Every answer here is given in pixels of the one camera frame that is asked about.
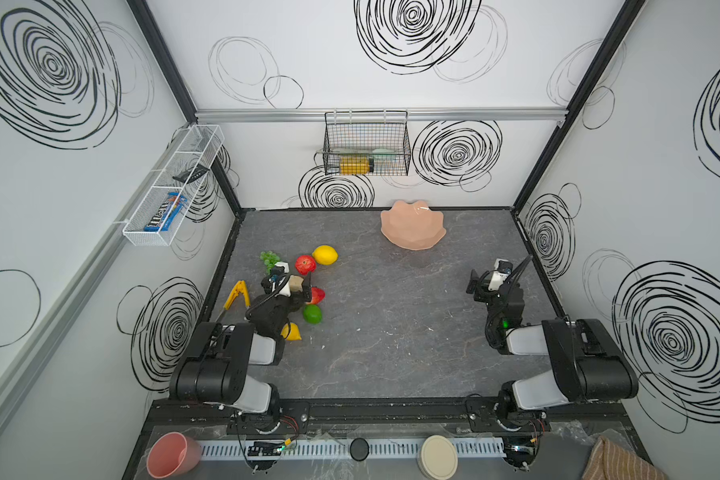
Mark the blue candy packet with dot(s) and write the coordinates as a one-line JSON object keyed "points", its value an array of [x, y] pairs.
{"points": [[170, 207]]}

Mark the black wire wall basket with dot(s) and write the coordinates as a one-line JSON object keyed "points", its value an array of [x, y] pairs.
{"points": [[379, 134]]}

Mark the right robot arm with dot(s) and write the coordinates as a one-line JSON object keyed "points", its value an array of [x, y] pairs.
{"points": [[586, 365]]}

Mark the green fake lime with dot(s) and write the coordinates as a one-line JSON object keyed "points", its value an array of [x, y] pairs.
{"points": [[312, 314]]}

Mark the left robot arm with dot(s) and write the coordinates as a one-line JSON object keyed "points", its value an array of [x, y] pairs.
{"points": [[248, 331]]}

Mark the striped brown cloth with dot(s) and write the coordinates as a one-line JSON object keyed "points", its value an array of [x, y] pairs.
{"points": [[609, 461]]}

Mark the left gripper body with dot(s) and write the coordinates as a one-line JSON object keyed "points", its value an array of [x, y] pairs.
{"points": [[273, 282]]}

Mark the pink plastic cup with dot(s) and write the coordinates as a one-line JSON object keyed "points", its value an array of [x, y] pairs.
{"points": [[172, 455]]}

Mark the yellow kitchen tongs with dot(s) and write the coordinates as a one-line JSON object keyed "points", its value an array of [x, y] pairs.
{"points": [[240, 289]]}

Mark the beige fake pear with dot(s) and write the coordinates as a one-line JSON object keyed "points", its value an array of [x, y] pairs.
{"points": [[297, 283]]}

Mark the pink scalloped fruit bowl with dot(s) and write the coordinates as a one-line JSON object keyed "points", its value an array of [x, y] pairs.
{"points": [[412, 226]]}

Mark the black round cap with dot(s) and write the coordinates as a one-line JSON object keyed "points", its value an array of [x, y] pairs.
{"points": [[359, 449]]}

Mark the red fake apple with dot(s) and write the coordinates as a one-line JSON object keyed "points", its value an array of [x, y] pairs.
{"points": [[305, 264]]}

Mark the yellow fake lemon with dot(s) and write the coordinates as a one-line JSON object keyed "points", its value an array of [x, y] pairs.
{"points": [[325, 255]]}

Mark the cream round lid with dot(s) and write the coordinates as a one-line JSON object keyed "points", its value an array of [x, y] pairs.
{"points": [[437, 458]]}

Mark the red fake strawberry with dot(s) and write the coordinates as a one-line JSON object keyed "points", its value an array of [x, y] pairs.
{"points": [[317, 295]]}

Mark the black remote control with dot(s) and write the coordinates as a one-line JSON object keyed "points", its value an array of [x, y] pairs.
{"points": [[191, 175]]}

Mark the yellow sponge in basket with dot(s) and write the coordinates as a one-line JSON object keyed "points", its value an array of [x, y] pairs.
{"points": [[356, 165]]}

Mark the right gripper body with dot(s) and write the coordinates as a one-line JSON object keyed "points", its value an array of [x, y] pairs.
{"points": [[479, 285]]}

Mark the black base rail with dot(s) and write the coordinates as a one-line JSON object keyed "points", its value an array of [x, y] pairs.
{"points": [[481, 413]]}

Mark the green fake grapes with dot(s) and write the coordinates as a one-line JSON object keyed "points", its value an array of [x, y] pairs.
{"points": [[270, 259]]}

